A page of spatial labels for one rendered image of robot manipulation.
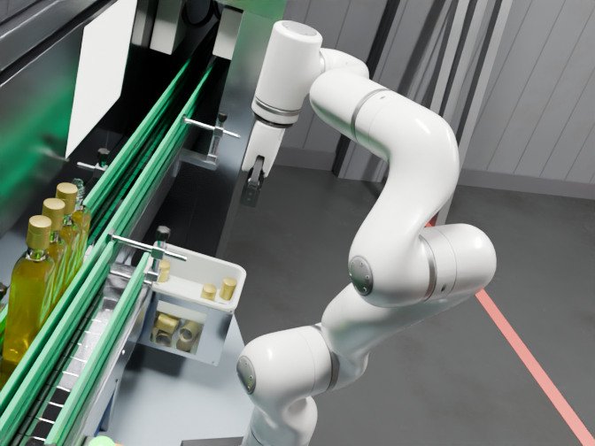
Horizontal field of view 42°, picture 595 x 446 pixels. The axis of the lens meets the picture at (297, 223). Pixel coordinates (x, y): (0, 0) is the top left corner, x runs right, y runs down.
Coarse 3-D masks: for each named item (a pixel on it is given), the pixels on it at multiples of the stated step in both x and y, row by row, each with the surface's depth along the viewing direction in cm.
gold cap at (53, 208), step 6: (48, 198) 128; (54, 198) 128; (48, 204) 126; (54, 204) 127; (60, 204) 127; (42, 210) 127; (48, 210) 126; (54, 210) 126; (60, 210) 126; (48, 216) 126; (54, 216) 126; (60, 216) 127; (54, 222) 127; (60, 222) 128; (54, 228) 128; (60, 228) 129
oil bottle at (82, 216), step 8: (88, 208) 142; (72, 216) 139; (80, 216) 139; (88, 216) 142; (80, 224) 139; (88, 224) 143; (88, 232) 145; (80, 240) 141; (80, 248) 142; (80, 256) 144; (80, 264) 147
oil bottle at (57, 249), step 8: (64, 240) 132; (48, 248) 129; (56, 248) 129; (64, 248) 132; (56, 256) 129; (64, 256) 133; (56, 264) 130; (64, 264) 134; (56, 272) 131; (56, 280) 132; (56, 288) 134; (56, 296) 136; (56, 304) 138
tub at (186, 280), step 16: (192, 256) 182; (144, 272) 171; (176, 272) 184; (192, 272) 184; (208, 272) 184; (224, 272) 183; (240, 272) 182; (160, 288) 168; (176, 288) 181; (192, 288) 183; (240, 288) 176; (208, 304) 169; (224, 304) 170
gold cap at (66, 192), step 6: (60, 186) 132; (66, 186) 132; (72, 186) 133; (60, 192) 131; (66, 192) 131; (72, 192) 131; (60, 198) 131; (66, 198) 131; (72, 198) 132; (66, 204) 132; (72, 204) 132; (66, 210) 132; (72, 210) 133
